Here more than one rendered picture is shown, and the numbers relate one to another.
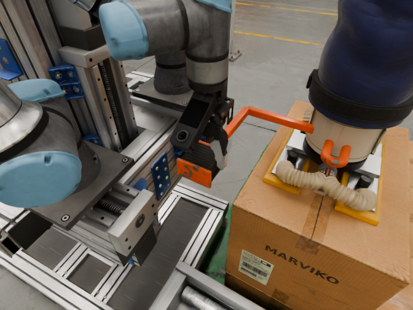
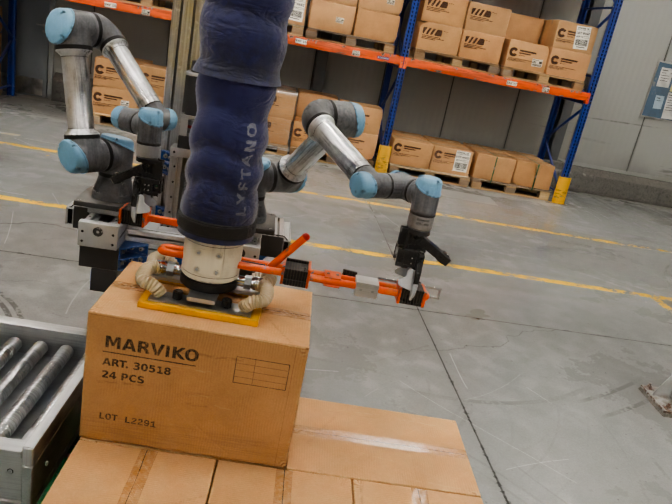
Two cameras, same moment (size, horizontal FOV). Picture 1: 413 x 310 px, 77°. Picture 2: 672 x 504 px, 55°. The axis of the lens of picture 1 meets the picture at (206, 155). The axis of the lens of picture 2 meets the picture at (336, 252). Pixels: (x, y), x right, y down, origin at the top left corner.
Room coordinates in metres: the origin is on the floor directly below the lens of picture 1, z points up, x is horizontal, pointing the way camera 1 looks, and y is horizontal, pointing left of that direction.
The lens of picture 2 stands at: (-0.14, -2.02, 1.77)
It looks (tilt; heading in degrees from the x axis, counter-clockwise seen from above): 19 degrees down; 56
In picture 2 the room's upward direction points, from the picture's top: 11 degrees clockwise
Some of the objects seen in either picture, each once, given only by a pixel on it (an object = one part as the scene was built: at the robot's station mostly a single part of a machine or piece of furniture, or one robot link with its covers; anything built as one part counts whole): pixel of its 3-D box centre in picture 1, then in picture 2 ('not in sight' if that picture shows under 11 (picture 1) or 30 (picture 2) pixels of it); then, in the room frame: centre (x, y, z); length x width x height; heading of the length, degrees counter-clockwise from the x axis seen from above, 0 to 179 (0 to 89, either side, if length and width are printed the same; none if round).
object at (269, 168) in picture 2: (170, 36); (254, 175); (0.88, 0.12, 1.20); 0.13 x 0.12 x 0.14; 4
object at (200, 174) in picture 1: (202, 162); (135, 215); (0.42, 0.01, 1.08); 0.09 x 0.08 x 0.05; 60
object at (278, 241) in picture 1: (315, 200); (204, 358); (0.56, -0.39, 0.75); 0.60 x 0.40 x 0.40; 150
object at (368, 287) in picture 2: not in sight; (365, 286); (0.96, -0.60, 1.07); 0.07 x 0.07 x 0.04; 60
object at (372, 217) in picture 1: (365, 168); (201, 302); (0.50, -0.45, 0.97); 0.34 x 0.10 x 0.05; 150
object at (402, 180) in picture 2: not in sight; (399, 186); (1.03, -0.55, 1.37); 0.11 x 0.11 x 0.08; 4
